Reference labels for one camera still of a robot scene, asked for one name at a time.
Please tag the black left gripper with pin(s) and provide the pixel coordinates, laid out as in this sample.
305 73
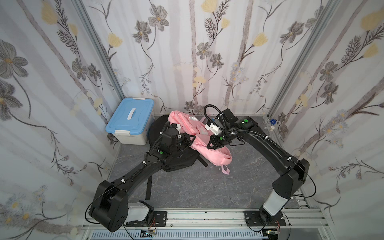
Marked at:
184 137

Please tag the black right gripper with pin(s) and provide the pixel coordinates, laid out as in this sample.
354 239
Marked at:
210 142

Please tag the black backpack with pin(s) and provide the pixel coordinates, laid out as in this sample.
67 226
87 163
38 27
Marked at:
168 162

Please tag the pink backpack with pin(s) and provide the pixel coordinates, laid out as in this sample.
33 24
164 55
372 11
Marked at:
191 125

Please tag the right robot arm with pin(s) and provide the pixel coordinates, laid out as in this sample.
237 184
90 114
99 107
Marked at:
293 173

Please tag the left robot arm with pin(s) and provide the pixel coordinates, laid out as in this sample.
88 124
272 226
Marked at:
110 205

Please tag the clear bottle with blue cap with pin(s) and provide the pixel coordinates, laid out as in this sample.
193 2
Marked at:
267 126

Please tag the white box with blue lid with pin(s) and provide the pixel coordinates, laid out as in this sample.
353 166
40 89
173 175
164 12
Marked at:
131 121

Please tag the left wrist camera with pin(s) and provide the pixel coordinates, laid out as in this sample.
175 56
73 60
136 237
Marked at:
171 139

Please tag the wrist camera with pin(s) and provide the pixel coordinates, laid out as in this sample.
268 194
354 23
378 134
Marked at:
171 139
220 124

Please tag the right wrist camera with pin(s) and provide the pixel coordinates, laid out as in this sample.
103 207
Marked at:
220 124

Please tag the aluminium frame rail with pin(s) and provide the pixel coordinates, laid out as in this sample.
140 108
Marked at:
222 224

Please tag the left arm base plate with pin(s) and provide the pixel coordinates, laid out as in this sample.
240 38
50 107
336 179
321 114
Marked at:
154 219

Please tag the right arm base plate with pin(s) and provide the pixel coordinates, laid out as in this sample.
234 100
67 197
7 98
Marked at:
263 219

